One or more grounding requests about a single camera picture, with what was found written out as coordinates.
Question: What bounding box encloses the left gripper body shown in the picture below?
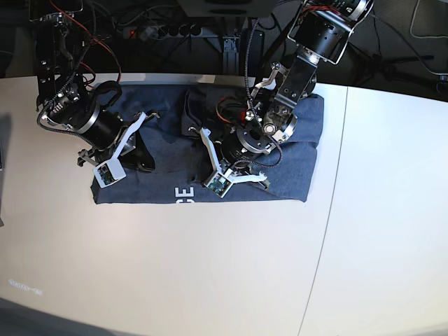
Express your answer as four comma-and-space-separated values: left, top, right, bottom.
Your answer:
220, 127, 277, 171

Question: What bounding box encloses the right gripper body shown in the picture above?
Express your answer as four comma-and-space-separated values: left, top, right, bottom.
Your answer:
77, 104, 137, 165

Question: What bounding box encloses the blue grey T-shirt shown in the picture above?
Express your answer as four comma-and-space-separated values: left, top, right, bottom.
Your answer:
91, 85, 324, 204

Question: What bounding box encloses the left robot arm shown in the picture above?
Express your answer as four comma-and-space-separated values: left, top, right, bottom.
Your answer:
197, 1, 374, 198

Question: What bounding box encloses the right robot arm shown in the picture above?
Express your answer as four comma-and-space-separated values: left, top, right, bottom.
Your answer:
29, 1, 155, 174

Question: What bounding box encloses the white power strip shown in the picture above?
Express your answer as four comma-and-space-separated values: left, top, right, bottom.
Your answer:
122, 24, 219, 41

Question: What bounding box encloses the black power adapter box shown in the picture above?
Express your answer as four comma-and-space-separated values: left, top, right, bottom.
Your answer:
248, 29, 265, 77

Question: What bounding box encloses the grey speaker box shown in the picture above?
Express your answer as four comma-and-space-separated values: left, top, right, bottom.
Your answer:
178, 0, 278, 18

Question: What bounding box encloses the black tripod stand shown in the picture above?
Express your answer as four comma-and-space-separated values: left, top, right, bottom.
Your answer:
346, 20, 435, 85

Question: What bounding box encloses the white table label sticker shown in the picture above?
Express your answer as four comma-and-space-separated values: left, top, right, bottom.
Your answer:
8, 279, 43, 296

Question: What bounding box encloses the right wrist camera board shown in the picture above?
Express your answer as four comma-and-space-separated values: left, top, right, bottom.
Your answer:
93, 159, 126, 188

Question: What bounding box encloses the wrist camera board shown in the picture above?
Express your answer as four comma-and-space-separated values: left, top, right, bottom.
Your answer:
203, 171, 232, 198
93, 159, 126, 188

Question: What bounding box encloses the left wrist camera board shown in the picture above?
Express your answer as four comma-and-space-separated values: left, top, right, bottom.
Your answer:
203, 171, 232, 198

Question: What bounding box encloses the aluminium frame post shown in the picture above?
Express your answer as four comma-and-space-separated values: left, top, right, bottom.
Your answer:
221, 36, 239, 76

